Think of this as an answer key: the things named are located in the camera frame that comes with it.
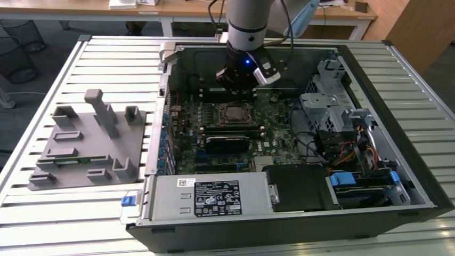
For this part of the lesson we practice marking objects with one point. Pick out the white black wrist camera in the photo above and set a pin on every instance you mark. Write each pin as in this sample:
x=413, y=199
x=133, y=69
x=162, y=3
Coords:
x=266, y=72

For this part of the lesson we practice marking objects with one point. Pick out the grey power supply unit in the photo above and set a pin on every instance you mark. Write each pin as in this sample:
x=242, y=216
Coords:
x=167, y=197

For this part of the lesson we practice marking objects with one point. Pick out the wooden cabinet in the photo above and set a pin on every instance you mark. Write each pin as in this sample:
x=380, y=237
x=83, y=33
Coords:
x=420, y=26

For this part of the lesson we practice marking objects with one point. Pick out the black graphics card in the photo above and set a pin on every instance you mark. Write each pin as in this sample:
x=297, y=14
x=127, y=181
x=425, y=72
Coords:
x=227, y=145

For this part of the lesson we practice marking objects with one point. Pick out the small brown box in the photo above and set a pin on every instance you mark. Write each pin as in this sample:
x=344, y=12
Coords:
x=362, y=6

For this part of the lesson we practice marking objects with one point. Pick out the white box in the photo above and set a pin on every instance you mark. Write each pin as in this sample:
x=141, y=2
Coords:
x=123, y=4

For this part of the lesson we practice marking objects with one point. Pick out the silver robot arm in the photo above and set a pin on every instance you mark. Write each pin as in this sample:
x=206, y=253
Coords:
x=249, y=21

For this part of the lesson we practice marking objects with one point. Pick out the silver finned heatsink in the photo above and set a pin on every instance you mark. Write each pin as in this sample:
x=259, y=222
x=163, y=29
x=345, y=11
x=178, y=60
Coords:
x=265, y=162

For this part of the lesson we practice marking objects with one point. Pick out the blue case latch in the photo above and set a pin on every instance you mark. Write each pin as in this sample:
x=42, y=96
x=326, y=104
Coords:
x=129, y=201

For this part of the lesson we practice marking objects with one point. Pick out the wooden desk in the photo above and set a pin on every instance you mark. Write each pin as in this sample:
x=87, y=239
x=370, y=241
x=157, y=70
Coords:
x=71, y=12
x=345, y=16

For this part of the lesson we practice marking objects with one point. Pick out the silver metal drive cage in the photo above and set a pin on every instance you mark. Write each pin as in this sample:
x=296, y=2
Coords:
x=317, y=105

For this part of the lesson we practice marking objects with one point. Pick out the black PC case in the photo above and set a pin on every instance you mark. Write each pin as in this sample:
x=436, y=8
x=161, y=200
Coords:
x=249, y=234

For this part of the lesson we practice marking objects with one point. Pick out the grey parts rack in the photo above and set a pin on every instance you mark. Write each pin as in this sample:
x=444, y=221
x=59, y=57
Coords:
x=89, y=138

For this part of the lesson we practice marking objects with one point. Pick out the green RAM stick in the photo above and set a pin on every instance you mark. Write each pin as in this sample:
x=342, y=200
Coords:
x=81, y=160

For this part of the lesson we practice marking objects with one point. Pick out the blue disk carrier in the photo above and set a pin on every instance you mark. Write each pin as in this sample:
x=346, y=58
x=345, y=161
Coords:
x=344, y=180

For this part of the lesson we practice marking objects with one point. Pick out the CPU socket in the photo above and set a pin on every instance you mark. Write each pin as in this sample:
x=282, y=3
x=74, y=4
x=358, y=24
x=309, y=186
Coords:
x=217, y=118

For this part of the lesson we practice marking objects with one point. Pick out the blue bay latch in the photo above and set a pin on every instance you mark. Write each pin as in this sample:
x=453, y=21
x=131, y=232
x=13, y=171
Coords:
x=394, y=179

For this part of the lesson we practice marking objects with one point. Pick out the green motherboard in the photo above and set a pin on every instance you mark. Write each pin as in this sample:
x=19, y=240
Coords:
x=281, y=133

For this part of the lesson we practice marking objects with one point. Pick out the round coin battery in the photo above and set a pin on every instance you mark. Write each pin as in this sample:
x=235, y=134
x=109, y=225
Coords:
x=273, y=99

